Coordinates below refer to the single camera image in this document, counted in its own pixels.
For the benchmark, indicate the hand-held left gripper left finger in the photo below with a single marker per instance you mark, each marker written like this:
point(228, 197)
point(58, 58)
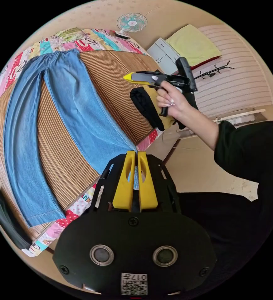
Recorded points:
point(123, 185)

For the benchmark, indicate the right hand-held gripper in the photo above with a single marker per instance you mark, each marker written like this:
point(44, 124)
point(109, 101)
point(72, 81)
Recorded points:
point(171, 79)

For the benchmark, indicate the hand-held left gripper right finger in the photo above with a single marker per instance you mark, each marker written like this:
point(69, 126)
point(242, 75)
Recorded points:
point(148, 187)

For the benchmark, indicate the blue denim long pants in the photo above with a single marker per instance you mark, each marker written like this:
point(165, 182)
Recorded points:
point(80, 98)

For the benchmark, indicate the person's right forearm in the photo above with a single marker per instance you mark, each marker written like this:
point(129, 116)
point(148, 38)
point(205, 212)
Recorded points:
point(201, 126)

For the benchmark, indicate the person's right hand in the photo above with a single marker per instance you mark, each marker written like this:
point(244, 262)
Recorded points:
point(176, 103)

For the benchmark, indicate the bed with woven mat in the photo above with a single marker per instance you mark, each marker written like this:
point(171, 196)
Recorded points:
point(117, 77)

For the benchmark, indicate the pile of clothes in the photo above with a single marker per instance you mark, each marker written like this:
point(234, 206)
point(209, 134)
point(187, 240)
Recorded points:
point(145, 105)

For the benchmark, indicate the grey white cupboard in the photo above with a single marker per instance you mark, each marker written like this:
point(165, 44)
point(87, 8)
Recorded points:
point(161, 52)

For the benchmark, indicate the teal and white fan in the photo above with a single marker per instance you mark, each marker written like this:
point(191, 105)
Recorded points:
point(131, 23)

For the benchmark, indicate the green printed pillow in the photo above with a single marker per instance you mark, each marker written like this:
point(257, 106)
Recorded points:
point(72, 34)

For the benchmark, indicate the yellow curtain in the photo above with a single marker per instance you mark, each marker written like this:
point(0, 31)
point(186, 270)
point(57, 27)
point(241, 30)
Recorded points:
point(192, 44)

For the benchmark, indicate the person's body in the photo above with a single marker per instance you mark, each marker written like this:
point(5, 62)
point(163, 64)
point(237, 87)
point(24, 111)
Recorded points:
point(244, 175)

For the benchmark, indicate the black garment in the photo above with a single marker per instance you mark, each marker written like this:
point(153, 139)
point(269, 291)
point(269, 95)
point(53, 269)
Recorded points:
point(6, 220)

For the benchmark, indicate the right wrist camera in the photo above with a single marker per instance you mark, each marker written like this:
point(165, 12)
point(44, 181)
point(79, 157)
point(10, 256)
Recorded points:
point(185, 70)

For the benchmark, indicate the black wall coat rack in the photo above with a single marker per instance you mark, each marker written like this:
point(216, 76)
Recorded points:
point(212, 72)

